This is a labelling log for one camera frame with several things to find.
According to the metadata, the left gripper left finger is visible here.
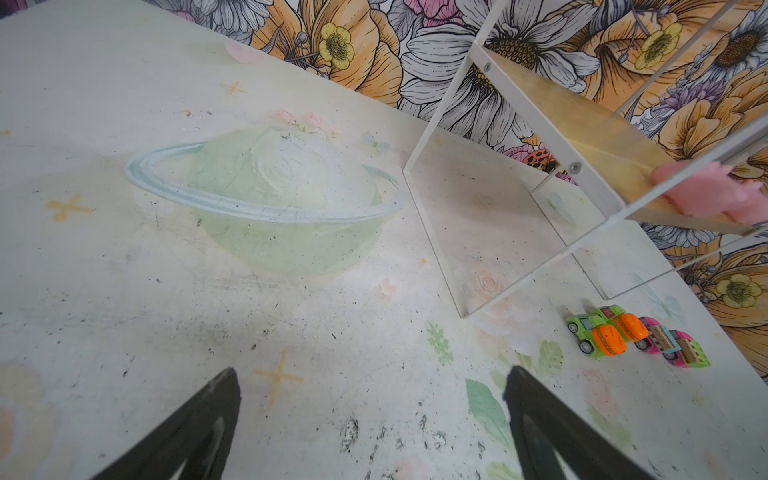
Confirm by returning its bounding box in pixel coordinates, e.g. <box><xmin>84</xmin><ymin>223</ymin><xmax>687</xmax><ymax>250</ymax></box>
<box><xmin>95</xmin><ymin>367</ymin><xmax>241</xmax><ymax>479</ymax></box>

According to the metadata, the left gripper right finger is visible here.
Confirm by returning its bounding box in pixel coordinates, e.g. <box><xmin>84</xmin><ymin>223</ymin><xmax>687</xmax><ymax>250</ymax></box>
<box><xmin>503</xmin><ymin>366</ymin><xmax>651</xmax><ymax>479</ymax></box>

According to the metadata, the wooden two-tier shelf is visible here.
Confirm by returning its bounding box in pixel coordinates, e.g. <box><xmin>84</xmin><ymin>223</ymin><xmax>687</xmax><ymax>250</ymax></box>
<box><xmin>403</xmin><ymin>1</ymin><xmax>767</xmax><ymax>319</ymax></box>

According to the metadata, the pink blue toy car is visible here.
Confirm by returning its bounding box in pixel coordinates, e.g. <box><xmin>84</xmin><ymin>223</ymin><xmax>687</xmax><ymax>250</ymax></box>
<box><xmin>634</xmin><ymin>317</ymin><xmax>681</xmax><ymax>360</ymax></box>

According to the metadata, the pink green toy car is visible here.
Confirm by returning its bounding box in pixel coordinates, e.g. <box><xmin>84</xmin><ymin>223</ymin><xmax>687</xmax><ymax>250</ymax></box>
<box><xmin>663</xmin><ymin>330</ymin><xmax>711</xmax><ymax>368</ymax></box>

